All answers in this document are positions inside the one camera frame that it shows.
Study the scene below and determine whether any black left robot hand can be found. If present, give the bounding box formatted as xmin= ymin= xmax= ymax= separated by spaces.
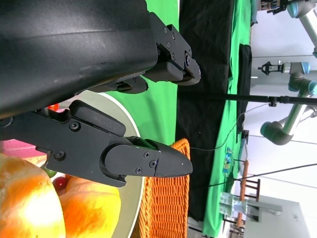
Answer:
xmin=0 ymin=0 xmax=202 ymax=189

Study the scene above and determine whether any pink striped cake slice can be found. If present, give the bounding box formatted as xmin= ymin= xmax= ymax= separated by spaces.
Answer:
xmin=0 ymin=138 xmax=48 ymax=161

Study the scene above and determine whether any chocolate cake slice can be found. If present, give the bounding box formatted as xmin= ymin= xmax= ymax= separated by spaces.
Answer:
xmin=53 ymin=177 xmax=68 ymax=192

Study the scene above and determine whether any twisted striped bread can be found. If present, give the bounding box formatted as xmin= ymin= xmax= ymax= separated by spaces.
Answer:
xmin=0 ymin=152 xmax=66 ymax=238

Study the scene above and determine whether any long orange bread loaf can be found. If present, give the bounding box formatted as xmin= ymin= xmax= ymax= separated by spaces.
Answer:
xmin=58 ymin=175 xmax=122 ymax=238

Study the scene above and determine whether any pale green bowl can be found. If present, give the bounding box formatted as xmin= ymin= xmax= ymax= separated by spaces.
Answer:
xmin=41 ymin=90 xmax=146 ymax=238

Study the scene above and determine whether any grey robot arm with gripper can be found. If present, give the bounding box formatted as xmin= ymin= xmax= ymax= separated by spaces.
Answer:
xmin=257 ymin=60 xmax=317 ymax=147

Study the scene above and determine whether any orange wicker basket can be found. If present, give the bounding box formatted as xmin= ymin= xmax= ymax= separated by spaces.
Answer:
xmin=138 ymin=138 xmax=191 ymax=238

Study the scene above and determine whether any black backdrop cloth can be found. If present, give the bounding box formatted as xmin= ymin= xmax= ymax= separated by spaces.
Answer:
xmin=174 ymin=0 xmax=253 ymax=224

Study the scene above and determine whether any green backdrop cloth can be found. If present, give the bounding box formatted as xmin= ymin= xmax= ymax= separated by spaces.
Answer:
xmin=202 ymin=0 xmax=252 ymax=238

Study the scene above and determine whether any black tripod pole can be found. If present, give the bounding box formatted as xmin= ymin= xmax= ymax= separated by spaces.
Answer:
xmin=178 ymin=91 xmax=317 ymax=107

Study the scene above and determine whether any green white carton stack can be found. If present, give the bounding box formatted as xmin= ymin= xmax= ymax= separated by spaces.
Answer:
xmin=219 ymin=192 xmax=250 ymax=216

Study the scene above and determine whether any wooden chair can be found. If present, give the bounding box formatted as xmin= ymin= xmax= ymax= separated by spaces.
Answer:
xmin=236 ymin=160 xmax=261 ymax=227

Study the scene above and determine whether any grey desk panel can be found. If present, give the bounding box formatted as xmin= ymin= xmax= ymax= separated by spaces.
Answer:
xmin=247 ymin=194 xmax=302 ymax=238

